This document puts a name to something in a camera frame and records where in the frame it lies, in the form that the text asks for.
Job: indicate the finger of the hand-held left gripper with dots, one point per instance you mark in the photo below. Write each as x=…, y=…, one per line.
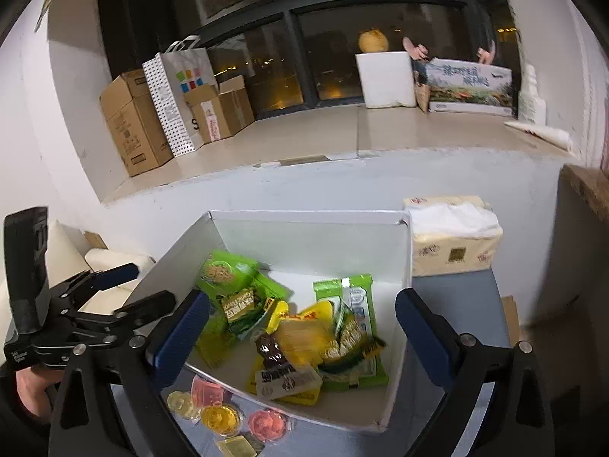
x=119, y=273
x=152, y=307

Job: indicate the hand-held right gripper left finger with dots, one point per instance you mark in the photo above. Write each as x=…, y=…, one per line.
x=178, y=338

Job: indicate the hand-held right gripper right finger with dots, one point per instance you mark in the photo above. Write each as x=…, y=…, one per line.
x=426, y=338

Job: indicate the green seaweed snack packet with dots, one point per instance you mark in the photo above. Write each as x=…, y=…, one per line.
x=211, y=338
x=242, y=307

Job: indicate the pink jelly cup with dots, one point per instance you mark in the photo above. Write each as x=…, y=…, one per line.
x=269, y=423
x=207, y=392

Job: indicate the green round-logo snack packet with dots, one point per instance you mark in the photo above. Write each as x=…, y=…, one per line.
x=223, y=271

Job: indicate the orange jelly cup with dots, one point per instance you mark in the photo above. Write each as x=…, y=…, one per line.
x=221, y=419

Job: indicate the small brown snack packet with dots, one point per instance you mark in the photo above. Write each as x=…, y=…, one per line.
x=271, y=350

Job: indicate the long green snack packet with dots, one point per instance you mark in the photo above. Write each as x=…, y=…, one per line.
x=333, y=290

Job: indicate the small white snack packet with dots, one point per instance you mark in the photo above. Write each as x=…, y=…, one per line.
x=285, y=381

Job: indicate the yellow snack packet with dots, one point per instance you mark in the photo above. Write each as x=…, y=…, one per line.
x=295, y=338

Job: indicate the pale yellow jelly cup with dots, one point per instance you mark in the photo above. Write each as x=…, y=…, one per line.
x=238, y=445

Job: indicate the white cardboard box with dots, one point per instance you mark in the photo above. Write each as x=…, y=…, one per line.
x=304, y=247

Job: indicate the person's left hand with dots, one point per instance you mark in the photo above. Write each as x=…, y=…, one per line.
x=38, y=390

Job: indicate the small cardboard piece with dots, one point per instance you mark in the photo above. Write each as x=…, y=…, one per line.
x=95, y=240

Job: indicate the tissue pack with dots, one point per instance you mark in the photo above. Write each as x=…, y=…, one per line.
x=452, y=257

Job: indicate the flat cardboard piece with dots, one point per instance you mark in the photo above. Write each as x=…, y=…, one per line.
x=510, y=319

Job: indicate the large brown cardboard box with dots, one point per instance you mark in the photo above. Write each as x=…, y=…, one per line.
x=133, y=123

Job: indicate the dotted white paper bag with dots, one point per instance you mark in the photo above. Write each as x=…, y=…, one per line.
x=176, y=95

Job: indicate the small open cardboard box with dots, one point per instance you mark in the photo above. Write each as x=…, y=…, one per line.
x=223, y=114

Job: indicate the rolled white paper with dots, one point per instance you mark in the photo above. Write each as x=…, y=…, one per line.
x=542, y=133

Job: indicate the brown paper bag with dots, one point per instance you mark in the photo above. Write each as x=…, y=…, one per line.
x=422, y=97

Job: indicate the landscape printed box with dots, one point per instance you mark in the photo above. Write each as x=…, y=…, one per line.
x=466, y=85

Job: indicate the white foam box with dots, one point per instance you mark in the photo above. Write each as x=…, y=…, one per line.
x=385, y=81

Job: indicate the white plastic bottle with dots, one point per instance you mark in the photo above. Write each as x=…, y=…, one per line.
x=533, y=100

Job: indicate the pink slipper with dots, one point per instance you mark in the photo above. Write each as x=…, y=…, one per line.
x=486, y=54
x=416, y=50

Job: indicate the yellow pomelo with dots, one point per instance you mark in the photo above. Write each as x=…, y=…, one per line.
x=373, y=41

